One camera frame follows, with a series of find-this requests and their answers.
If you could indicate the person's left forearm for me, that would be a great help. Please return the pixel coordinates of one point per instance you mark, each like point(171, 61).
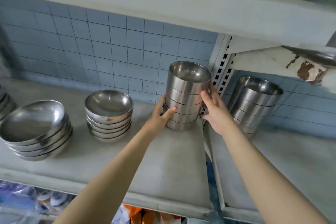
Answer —
point(112, 179)

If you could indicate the orange and white packets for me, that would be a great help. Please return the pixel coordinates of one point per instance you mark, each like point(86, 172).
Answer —
point(141, 216)

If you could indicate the person's right forearm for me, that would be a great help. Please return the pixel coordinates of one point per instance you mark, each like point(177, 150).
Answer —
point(265, 176)

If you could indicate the blue and white packets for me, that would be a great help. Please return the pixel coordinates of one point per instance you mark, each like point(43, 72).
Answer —
point(28, 197)

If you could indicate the stack of tall steel bowls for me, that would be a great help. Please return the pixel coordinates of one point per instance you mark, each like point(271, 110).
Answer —
point(187, 92)
point(253, 105)

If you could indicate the white perforated shelf post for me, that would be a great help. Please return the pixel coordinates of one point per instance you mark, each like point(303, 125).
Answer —
point(221, 61)

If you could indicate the person's right thumb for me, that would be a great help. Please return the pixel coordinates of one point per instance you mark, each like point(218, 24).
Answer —
point(204, 116)

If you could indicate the white upper shelf board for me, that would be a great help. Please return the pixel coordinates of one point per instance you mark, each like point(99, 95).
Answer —
point(162, 3)

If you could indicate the stack of wide steel bowls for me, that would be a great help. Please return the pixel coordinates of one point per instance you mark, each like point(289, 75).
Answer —
point(109, 112)
point(35, 129)
point(4, 104)

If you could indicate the person's left thumb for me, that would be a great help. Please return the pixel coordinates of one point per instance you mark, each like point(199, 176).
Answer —
point(169, 113)

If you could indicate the person's right hand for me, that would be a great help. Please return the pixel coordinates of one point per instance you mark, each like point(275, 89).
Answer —
point(219, 116)

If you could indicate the rusty white shelf board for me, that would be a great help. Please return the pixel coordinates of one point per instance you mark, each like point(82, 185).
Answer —
point(267, 58)

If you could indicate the person's left hand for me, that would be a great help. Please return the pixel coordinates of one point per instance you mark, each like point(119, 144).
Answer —
point(157, 120)

